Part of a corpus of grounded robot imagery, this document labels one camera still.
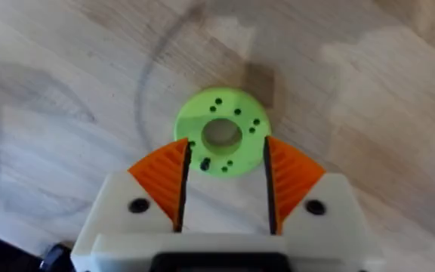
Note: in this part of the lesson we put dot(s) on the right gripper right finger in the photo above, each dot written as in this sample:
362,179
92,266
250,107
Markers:
308,200

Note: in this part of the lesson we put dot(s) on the black rail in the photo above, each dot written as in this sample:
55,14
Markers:
2,253

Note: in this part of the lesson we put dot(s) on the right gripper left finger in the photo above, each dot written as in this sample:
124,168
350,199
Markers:
153,196

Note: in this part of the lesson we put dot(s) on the green disc with holes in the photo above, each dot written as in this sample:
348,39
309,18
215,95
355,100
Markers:
236,113

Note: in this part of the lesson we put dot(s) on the small black screw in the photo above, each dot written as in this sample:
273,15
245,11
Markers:
205,164

